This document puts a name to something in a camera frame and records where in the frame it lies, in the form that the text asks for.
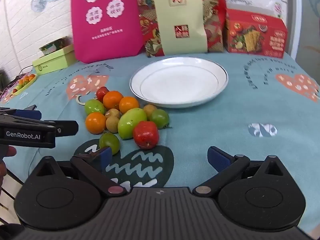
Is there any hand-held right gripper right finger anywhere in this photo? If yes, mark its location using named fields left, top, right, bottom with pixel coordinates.
left=192, top=146, right=290, bottom=196

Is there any patterned green tin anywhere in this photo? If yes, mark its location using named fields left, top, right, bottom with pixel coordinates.
left=39, top=36, right=74, bottom=56

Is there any white plate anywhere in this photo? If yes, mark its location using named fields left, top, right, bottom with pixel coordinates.
left=129, top=57, right=229, bottom=109

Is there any orange mandarin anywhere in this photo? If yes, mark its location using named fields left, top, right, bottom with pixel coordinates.
left=119, top=96, right=140, bottom=114
left=103, top=90, right=124, bottom=110
left=85, top=112, right=107, bottom=134

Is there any red cracker box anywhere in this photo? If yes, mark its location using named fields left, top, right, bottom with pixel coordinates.
left=224, top=8, right=288, bottom=58

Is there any round pale blue wall sticker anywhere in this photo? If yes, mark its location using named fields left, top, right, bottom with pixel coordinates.
left=31, top=0, right=47, bottom=12

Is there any yellow tray of small fruits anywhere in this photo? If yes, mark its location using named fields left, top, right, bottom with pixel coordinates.
left=11, top=73, right=37, bottom=96

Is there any black cable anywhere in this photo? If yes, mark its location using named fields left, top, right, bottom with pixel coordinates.
left=17, top=65, right=34, bottom=77

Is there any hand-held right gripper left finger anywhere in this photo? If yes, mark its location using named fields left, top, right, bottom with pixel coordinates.
left=31, top=146, right=127, bottom=197

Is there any pink tote bag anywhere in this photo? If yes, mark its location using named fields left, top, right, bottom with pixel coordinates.
left=71, top=0, right=143, bottom=64

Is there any small red apple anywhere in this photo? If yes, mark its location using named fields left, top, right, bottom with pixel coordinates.
left=96, top=86, right=109, bottom=103
left=133, top=121, right=160, bottom=150

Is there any person's left hand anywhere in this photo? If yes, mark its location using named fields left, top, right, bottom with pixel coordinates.
left=0, top=146, right=17, bottom=188

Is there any large green jujube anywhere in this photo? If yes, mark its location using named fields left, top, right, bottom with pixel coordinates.
left=117, top=108, right=148, bottom=140

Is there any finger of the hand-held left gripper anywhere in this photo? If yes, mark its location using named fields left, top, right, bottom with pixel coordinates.
left=0, top=119, right=79, bottom=137
left=0, top=104, right=42, bottom=122

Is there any red patterned gift bag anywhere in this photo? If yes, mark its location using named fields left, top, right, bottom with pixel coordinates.
left=134, top=0, right=227, bottom=57

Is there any teal printed tablecloth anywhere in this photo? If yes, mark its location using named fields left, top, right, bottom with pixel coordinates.
left=0, top=52, right=320, bottom=233

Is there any light green box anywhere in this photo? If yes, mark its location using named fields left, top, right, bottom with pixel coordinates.
left=32, top=47, right=77, bottom=76

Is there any green tomato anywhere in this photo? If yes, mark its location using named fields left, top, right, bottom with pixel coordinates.
left=99, top=132, right=120, bottom=155
left=149, top=109, right=170, bottom=129

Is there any white wooden slat frame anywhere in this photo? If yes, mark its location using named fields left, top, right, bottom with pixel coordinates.
left=0, top=170, right=25, bottom=227

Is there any brown longan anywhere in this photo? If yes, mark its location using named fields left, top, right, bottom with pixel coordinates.
left=105, top=116, right=120, bottom=133
left=143, top=104, right=158, bottom=120
left=105, top=108, right=121, bottom=119

